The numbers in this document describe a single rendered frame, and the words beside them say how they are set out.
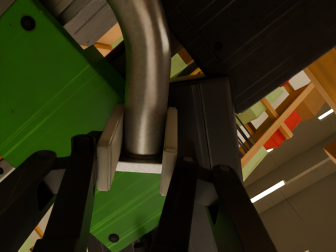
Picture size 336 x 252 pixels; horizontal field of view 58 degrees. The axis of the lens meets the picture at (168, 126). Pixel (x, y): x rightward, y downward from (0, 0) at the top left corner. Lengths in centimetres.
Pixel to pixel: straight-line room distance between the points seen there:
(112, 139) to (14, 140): 12
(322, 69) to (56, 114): 88
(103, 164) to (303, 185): 778
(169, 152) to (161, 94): 5
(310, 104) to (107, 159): 417
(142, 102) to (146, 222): 13
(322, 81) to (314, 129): 870
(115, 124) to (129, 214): 12
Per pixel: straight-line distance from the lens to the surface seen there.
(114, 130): 18
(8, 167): 45
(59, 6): 25
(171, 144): 17
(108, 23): 91
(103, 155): 17
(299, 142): 974
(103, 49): 107
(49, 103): 25
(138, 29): 19
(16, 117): 27
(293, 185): 789
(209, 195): 16
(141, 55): 19
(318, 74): 103
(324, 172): 788
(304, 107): 425
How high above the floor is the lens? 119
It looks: 2 degrees up
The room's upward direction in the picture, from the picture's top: 142 degrees clockwise
